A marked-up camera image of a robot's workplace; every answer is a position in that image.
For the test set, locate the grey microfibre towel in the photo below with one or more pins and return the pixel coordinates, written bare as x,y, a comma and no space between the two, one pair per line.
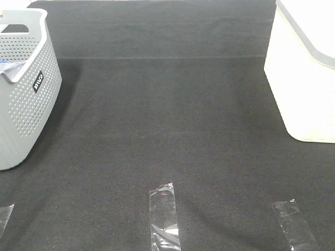
11,69

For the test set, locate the black felt table mat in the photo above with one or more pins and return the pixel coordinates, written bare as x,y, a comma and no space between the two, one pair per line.
157,92

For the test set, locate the centre clear tape strip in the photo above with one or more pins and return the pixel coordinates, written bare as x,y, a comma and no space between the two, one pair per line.
163,219

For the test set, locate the clear tape strip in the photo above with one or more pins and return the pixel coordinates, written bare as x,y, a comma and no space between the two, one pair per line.
294,226
163,219
5,213

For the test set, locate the grey perforated laundry basket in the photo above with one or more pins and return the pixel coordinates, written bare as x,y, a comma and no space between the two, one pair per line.
28,97

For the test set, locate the white storage bin grey rim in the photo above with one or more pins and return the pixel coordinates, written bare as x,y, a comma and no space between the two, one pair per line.
299,67

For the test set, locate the right clear tape strip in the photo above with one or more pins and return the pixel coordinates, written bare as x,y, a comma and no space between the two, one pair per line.
294,226

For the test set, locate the left clear tape strip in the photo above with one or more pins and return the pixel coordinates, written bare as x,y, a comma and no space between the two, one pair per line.
5,213

